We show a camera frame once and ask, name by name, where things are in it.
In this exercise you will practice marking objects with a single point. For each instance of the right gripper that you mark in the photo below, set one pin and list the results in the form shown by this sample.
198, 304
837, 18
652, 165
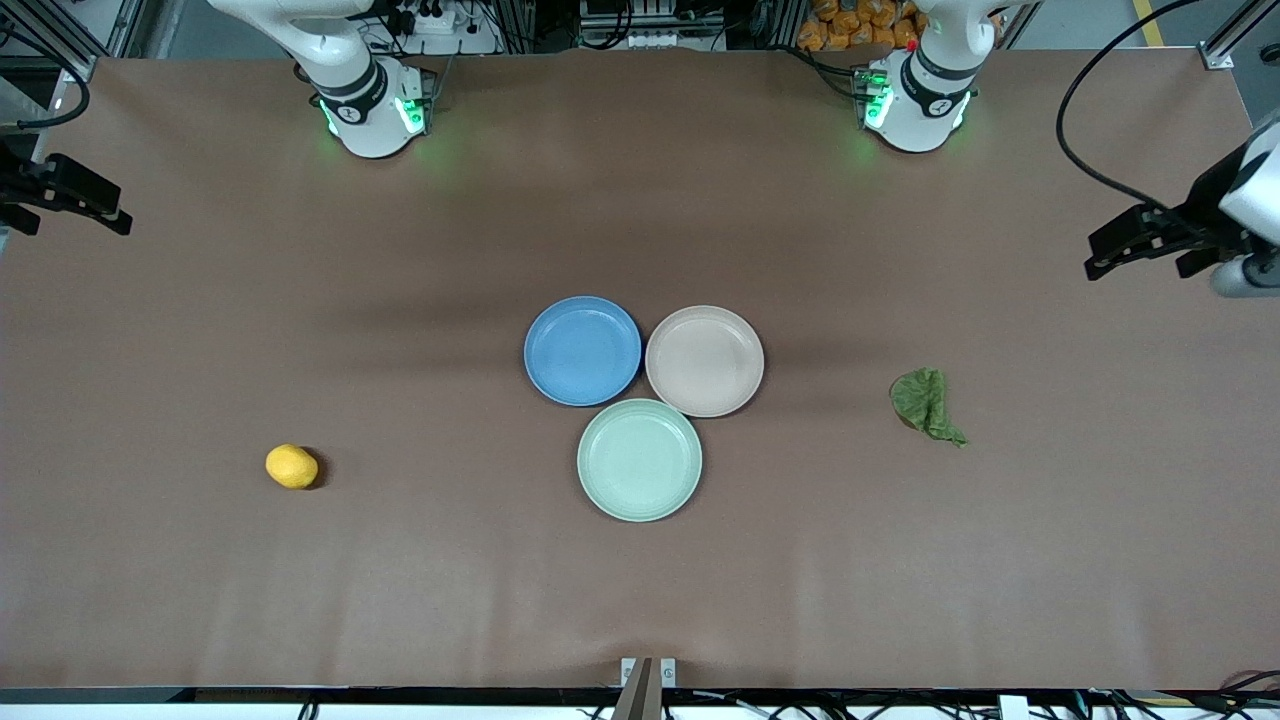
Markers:
22, 186

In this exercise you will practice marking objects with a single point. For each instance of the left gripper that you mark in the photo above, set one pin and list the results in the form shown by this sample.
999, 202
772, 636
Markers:
1203, 208

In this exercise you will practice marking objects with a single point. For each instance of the green lettuce leaf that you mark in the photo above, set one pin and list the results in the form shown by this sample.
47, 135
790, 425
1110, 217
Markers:
925, 402

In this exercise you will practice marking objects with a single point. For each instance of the yellow lemon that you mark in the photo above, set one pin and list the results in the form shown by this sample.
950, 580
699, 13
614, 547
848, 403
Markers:
291, 467

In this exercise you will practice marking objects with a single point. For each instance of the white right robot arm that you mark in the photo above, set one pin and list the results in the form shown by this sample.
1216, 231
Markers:
365, 120

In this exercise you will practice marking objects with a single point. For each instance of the bag of orange fruits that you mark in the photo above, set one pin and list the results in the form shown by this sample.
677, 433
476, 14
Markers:
850, 25

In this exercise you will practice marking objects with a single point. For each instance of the white power strip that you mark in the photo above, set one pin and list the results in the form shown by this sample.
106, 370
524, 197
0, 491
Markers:
432, 18

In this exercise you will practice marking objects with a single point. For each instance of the beige pink plate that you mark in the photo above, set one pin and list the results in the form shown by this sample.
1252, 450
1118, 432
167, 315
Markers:
705, 361

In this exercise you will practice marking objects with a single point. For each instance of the blue plate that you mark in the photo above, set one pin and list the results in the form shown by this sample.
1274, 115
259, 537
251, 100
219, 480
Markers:
583, 351

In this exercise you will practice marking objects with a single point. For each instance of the white electronics rack unit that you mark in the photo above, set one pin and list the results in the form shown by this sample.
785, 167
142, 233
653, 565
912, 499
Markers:
650, 25

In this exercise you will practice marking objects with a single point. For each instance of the pale green plate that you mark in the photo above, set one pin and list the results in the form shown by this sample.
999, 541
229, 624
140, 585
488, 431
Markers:
640, 460

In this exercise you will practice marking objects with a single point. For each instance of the brown table cover mat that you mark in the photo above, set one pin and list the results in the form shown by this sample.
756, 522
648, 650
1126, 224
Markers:
640, 600

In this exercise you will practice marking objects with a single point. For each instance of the aluminium frame profile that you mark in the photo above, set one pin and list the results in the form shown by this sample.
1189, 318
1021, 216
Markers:
1240, 35
60, 35

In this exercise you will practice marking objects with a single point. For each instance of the metal bracket with brown post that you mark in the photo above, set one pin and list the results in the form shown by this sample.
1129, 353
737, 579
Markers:
640, 680

